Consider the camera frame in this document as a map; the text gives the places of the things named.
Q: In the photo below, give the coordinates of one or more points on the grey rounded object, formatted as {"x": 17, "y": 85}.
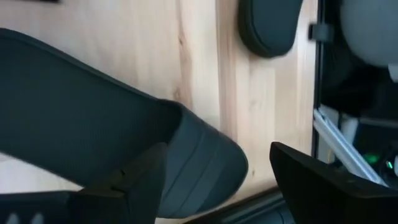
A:
{"x": 370, "y": 31}

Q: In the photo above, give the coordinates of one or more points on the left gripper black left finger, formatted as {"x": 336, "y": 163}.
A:
{"x": 136, "y": 186}

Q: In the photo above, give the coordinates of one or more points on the silver aluminium bar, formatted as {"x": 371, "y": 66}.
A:
{"x": 342, "y": 146}

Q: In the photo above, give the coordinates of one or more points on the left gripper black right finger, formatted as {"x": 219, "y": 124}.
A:
{"x": 326, "y": 199}

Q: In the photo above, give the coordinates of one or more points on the black rubber slide sandal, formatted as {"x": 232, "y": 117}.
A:
{"x": 93, "y": 130}
{"x": 267, "y": 28}

